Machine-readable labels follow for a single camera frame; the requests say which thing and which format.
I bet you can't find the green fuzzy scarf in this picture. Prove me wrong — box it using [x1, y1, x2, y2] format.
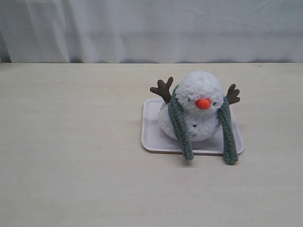
[168, 84, 240, 165]

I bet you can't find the white plush snowman toy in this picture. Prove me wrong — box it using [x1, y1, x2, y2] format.
[150, 69, 241, 142]

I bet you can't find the white square tray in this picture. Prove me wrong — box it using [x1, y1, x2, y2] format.
[141, 98, 245, 156]

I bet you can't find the white backdrop curtain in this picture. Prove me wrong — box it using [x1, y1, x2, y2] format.
[0, 0, 303, 63]

